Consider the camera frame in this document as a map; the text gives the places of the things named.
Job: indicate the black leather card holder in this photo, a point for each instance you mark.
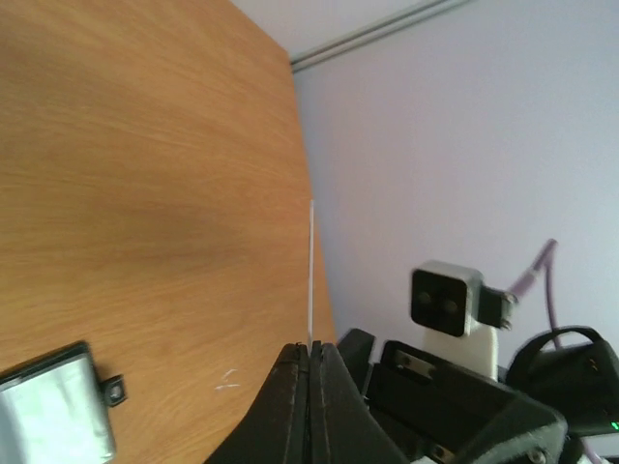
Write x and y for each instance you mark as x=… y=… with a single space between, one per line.
x=54 y=409

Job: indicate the grey aluminium frame rail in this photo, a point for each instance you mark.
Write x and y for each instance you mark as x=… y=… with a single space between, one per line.
x=382 y=28

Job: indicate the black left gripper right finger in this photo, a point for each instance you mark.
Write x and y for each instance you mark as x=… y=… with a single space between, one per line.
x=341 y=428

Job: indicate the white card with red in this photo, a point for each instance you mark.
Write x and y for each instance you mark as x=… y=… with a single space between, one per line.
x=311 y=274

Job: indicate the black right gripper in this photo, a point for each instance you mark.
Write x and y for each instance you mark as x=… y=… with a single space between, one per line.
x=433 y=408

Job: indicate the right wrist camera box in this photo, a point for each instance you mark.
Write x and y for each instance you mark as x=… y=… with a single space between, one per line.
x=460 y=315

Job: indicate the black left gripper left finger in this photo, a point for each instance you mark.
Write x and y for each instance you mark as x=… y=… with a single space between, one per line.
x=274 y=429

